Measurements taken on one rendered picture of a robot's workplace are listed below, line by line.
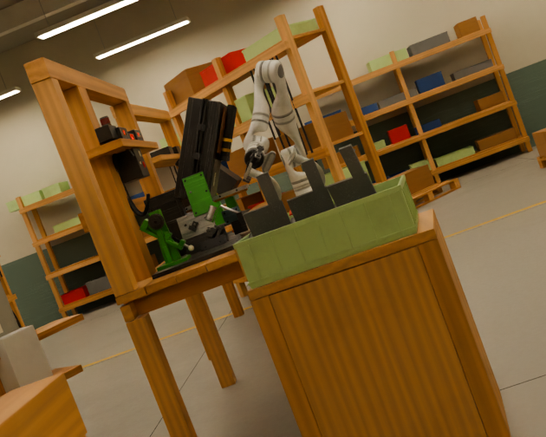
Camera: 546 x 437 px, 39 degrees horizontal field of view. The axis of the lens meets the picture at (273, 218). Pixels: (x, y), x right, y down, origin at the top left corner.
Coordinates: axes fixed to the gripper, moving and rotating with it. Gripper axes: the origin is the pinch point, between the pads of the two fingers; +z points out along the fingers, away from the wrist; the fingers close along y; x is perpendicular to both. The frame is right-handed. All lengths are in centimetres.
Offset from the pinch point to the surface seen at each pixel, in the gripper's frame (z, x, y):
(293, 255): 25.1, 22.8, -15.3
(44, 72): -55, -92, -13
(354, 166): 15.1, 30.3, 19.3
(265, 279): 26.0, 17.6, -27.3
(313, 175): 11.6, 19.4, 9.8
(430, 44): -938, 253, -9
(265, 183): 8.7, 5.6, -0.4
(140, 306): -32, -18, -89
